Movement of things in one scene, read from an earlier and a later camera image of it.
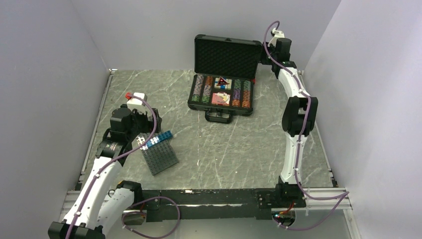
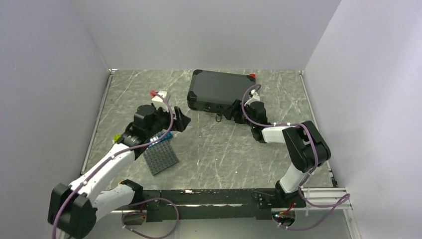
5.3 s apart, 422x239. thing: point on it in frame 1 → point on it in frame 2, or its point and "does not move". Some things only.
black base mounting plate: (248, 203) does not move
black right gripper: (262, 55) → (237, 106)
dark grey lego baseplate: (159, 156) does not move
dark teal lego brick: (164, 136) does not move
